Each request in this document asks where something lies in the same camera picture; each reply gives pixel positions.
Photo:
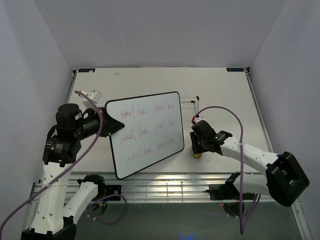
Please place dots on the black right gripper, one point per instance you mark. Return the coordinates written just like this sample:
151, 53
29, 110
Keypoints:
194, 147

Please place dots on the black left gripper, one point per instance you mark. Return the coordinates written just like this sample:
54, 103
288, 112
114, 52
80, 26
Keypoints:
112, 124

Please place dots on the yellow whiteboard eraser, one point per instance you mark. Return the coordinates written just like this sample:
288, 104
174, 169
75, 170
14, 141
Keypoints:
197, 155

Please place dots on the black framed whiteboard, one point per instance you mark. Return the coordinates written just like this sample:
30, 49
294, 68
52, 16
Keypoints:
153, 131

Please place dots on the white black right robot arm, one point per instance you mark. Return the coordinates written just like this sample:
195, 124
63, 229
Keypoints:
280, 175

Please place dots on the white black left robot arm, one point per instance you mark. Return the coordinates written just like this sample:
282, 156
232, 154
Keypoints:
54, 219

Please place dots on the blue corner label left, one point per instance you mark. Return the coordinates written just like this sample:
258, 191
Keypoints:
86, 70

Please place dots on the blue corner label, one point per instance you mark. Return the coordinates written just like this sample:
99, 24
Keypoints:
86, 70
234, 69

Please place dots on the blue corner label right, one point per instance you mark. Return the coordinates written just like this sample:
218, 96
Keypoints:
234, 69

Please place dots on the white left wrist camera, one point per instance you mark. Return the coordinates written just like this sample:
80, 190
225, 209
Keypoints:
93, 95

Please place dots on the white wire whiteboard stand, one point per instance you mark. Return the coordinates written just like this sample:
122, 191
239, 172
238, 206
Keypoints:
191, 99

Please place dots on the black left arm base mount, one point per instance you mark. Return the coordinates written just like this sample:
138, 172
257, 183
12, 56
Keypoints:
108, 190

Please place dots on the aluminium table frame rail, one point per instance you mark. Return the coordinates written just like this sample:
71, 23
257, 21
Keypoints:
160, 188

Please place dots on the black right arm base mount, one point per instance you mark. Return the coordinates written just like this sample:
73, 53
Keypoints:
254, 186

